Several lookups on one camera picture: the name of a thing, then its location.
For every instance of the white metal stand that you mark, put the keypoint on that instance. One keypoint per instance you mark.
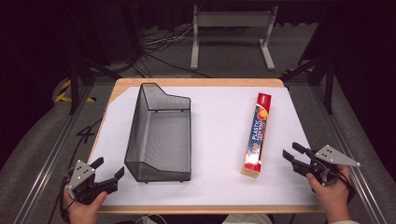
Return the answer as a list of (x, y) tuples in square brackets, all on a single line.
[(233, 19)]

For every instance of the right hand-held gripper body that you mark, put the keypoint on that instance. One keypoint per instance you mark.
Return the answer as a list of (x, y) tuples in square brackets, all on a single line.
[(331, 155)]

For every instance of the yellow black hazard tape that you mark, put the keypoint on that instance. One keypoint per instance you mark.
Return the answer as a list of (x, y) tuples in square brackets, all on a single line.
[(64, 90)]

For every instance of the person's right hand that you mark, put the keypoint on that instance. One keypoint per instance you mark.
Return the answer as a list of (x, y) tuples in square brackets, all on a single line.
[(334, 197)]

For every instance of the white paper sheet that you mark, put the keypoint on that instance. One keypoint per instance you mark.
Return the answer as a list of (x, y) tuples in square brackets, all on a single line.
[(218, 130)]

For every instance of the aluminium floor rail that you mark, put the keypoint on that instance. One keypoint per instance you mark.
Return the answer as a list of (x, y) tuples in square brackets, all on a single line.
[(348, 149), (53, 155)]

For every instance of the black tripod stand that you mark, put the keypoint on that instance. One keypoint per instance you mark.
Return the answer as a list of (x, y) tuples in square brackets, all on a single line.
[(74, 81), (328, 84)]

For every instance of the person's left hand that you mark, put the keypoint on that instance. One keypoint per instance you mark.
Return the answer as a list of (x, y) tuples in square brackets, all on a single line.
[(82, 213)]

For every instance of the long plastic wrap box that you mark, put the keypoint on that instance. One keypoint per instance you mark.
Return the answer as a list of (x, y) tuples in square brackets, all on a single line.
[(257, 137)]

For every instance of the person's light clothing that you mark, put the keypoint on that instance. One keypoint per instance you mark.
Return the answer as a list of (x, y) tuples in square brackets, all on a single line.
[(247, 219)]

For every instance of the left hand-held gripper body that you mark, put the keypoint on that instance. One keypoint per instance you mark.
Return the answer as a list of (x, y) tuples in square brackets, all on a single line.
[(81, 174)]

